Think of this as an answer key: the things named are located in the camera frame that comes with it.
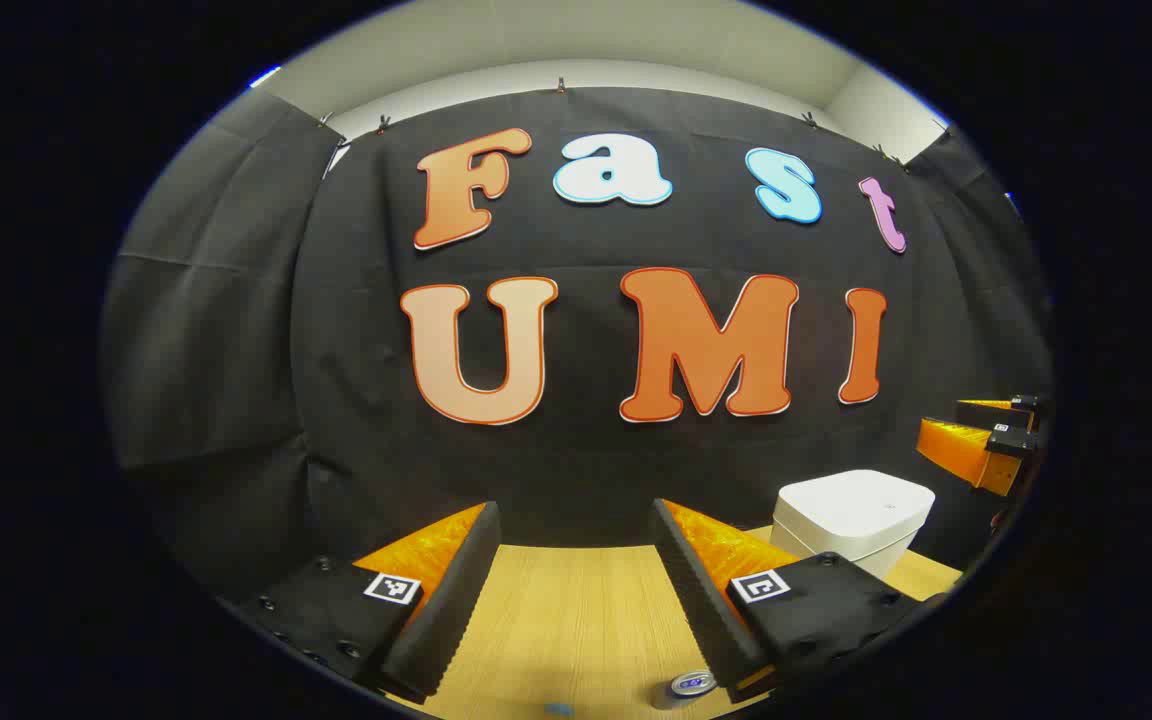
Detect blue pop can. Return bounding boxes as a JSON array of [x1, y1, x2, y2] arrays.
[[651, 669, 719, 711]]

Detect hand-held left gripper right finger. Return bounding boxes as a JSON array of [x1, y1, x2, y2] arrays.
[[650, 498, 947, 704]]

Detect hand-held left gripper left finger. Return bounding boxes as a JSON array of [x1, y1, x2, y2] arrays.
[[236, 500, 503, 704]]

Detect white desktop garbage bin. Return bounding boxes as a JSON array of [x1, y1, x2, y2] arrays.
[[769, 469, 937, 581]]

